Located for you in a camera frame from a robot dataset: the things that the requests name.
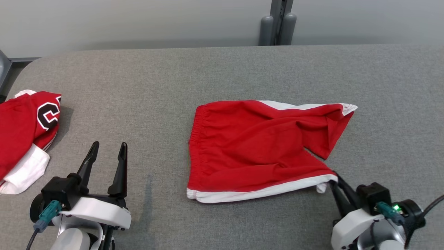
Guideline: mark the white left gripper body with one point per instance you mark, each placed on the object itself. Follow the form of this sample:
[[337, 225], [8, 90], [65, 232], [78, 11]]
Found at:
[[100, 213]]

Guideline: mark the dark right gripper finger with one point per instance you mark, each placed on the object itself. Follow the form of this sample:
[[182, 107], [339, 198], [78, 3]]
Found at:
[[350, 194], [341, 203]]

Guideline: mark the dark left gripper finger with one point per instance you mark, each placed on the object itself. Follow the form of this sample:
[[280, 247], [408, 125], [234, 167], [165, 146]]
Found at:
[[88, 166], [121, 173]]

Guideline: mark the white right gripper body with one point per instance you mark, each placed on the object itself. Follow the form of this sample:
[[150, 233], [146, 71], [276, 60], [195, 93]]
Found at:
[[347, 231]]

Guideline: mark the red jersey shirt white sleeves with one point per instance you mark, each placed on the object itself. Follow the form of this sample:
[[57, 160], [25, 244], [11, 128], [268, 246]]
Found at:
[[17, 132]]

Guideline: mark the red shorts with white trim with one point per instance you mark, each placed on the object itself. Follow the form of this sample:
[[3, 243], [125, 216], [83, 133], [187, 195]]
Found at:
[[249, 152]]

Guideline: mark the grey chair leg with caster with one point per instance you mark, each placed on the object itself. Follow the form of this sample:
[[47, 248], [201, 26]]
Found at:
[[2, 69]]

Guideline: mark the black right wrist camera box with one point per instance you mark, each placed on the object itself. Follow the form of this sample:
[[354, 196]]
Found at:
[[373, 194]]

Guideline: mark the grey cylinder post foot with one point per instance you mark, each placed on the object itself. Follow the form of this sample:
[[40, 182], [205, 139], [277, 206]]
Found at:
[[266, 31], [288, 29]]

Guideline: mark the grey metal upright post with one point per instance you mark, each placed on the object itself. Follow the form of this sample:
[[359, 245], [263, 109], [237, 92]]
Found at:
[[277, 17]]

